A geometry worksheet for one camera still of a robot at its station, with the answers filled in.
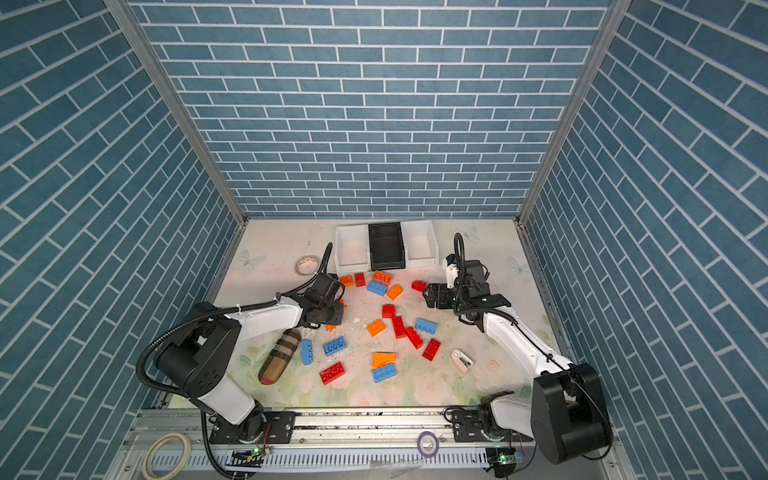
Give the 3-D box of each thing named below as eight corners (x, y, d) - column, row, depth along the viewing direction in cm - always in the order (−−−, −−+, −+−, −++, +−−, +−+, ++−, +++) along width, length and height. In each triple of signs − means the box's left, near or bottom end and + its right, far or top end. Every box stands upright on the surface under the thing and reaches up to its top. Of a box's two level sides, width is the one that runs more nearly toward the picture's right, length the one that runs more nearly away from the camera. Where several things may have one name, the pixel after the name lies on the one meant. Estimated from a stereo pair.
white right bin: (406, 270, 106) (406, 259, 101) (401, 233, 118) (401, 221, 113) (439, 268, 107) (441, 257, 102) (431, 231, 119) (432, 219, 114)
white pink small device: (464, 374, 84) (466, 371, 82) (447, 356, 88) (448, 353, 86) (472, 366, 86) (474, 363, 84) (455, 348, 89) (456, 345, 87)
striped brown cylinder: (258, 382, 82) (253, 378, 80) (290, 330, 92) (287, 325, 90) (272, 387, 82) (268, 384, 79) (302, 334, 91) (300, 330, 89)
